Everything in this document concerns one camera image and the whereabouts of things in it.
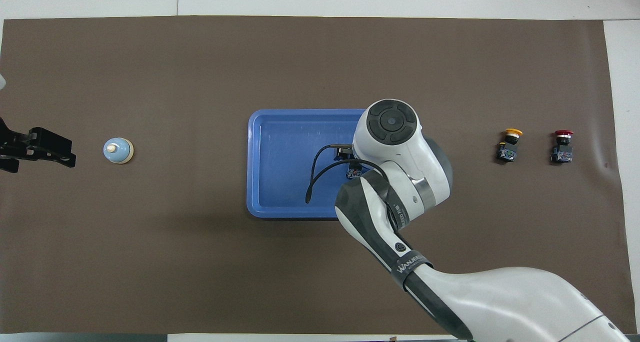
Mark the green push button switch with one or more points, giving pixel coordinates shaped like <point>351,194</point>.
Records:
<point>354,172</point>

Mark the red push button switch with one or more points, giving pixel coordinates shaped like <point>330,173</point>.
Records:
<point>562,154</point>

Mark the brown table mat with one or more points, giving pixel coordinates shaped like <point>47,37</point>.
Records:
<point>320,57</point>

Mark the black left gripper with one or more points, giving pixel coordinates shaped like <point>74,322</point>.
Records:
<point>15,144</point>

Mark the light blue desk bell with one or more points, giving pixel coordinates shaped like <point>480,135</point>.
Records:
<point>117,151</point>

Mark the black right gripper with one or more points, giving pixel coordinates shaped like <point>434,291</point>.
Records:
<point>345,154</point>

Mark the blue plastic tray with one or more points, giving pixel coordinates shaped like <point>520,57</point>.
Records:
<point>280,157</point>

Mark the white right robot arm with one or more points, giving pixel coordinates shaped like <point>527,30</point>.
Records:
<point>400,147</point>

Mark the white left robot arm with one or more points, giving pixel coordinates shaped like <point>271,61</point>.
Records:
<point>2,82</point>

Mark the yellow push button switch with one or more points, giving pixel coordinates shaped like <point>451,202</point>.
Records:
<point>507,153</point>

